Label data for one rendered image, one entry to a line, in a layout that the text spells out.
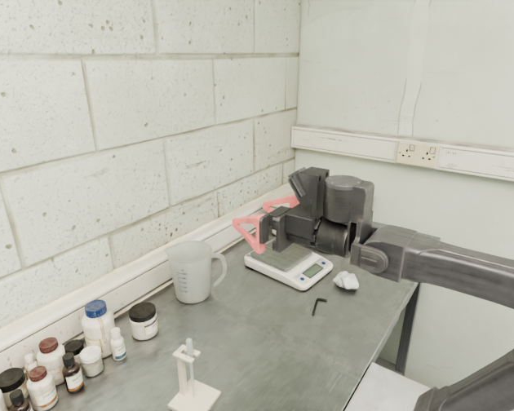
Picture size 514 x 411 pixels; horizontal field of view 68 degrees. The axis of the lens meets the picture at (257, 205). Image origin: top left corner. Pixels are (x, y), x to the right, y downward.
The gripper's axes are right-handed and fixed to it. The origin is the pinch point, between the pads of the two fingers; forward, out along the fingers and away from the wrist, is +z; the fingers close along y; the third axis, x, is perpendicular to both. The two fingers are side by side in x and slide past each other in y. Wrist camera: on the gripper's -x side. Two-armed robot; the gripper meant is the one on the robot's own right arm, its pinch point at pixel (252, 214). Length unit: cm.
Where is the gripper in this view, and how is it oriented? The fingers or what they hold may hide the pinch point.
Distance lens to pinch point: 71.1
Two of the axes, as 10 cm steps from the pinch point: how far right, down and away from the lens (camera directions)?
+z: -8.2, -2.0, 5.4
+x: 0.1, 9.3, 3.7
